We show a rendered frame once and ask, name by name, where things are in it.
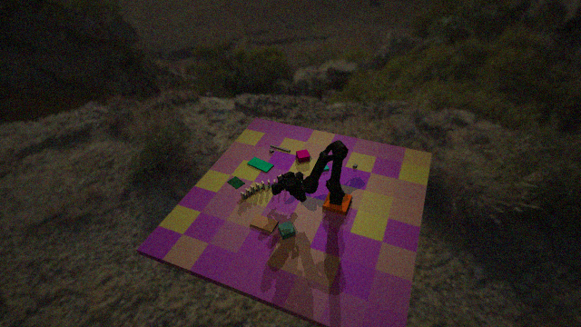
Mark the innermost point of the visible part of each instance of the magenta rectangular block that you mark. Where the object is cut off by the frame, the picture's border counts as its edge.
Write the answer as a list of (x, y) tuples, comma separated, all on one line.
[(303, 156)]

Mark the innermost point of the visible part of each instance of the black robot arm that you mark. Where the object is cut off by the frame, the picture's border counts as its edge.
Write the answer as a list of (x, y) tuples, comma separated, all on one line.
[(298, 188)]

